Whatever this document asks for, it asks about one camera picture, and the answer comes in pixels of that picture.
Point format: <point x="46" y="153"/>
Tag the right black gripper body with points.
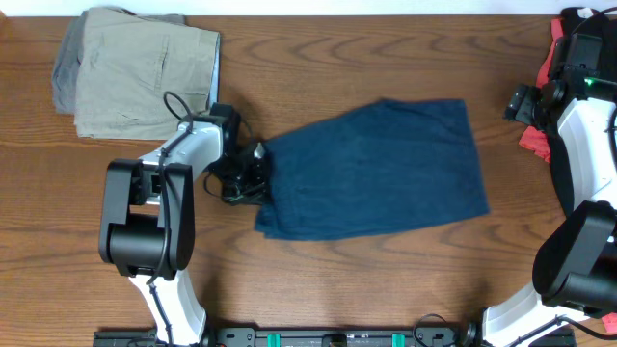
<point x="529" y="100"/>

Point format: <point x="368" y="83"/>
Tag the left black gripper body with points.
<point x="240" y="180"/>

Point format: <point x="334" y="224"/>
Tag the navy blue shorts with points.
<point x="386" y="167"/>

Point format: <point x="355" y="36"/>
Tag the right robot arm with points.
<point x="574" y="271"/>

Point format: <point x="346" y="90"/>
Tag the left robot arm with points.
<point x="148" y="222"/>

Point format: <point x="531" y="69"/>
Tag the red garment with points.
<point x="537" y="141"/>

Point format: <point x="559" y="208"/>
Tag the black garment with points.
<point x="582" y="102"/>

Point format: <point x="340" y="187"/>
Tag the folded khaki shorts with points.
<point x="199" y="91"/>

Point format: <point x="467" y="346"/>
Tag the folded grey garment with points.
<point x="65" y="77"/>

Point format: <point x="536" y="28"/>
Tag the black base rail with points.
<point x="248" y="337"/>

